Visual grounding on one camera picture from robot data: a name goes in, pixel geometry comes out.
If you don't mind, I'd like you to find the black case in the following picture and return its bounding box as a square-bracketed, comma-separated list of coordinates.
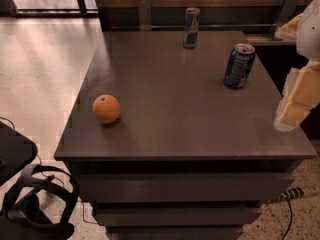
[0, 122, 38, 186]

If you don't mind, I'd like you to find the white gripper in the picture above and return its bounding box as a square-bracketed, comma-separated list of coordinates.
[274, 0, 320, 132]

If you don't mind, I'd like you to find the striped power strip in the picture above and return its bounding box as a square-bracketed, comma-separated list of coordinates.
[268, 187, 305, 203]

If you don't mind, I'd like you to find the black cable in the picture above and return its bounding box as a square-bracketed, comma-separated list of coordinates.
[280, 198, 294, 240]

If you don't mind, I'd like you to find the slim blue silver can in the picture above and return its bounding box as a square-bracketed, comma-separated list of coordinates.
[183, 7, 201, 49]

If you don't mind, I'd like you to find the grey drawer cabinet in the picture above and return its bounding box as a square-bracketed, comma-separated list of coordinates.
[55, 31, 315, 240]

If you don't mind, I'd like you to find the blue soda can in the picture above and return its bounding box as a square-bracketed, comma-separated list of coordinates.
[224, 43, 255, 89]

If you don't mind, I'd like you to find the grey metal wall rail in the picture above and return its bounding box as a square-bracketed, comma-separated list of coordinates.
[98, 0, 305, 36]

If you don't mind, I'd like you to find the black VR headset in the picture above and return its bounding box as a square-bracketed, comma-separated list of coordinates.
[0, 164, 79, 240]

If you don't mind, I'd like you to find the orange fruit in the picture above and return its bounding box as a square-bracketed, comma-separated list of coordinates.
[93, 94, 121, 124]

